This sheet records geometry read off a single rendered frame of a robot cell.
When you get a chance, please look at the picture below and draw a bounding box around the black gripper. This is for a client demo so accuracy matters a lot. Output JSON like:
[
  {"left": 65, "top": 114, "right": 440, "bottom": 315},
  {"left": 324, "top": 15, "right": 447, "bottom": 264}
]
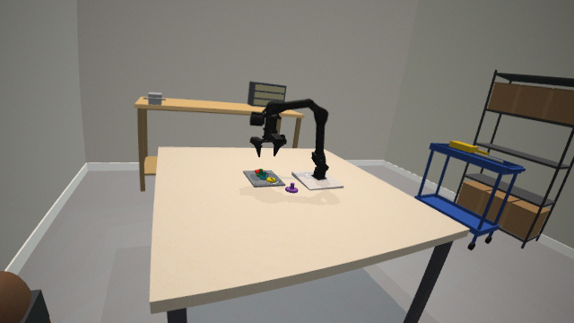
[{"left": 250, "top": 127, "right": 287, "bottom": 158}]

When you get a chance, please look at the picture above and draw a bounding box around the purple gear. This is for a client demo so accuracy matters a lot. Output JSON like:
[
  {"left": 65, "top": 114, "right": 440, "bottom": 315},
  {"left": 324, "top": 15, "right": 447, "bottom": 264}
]
[{"left": 285, "top": 182, "right": 299, "bottom": 194}]

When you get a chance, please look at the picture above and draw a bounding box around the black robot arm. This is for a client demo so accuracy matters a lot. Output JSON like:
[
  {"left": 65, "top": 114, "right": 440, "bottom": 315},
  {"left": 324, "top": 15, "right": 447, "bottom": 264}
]
[{"left": 249, "top": 99, "right": 329, "bottom": 180}]

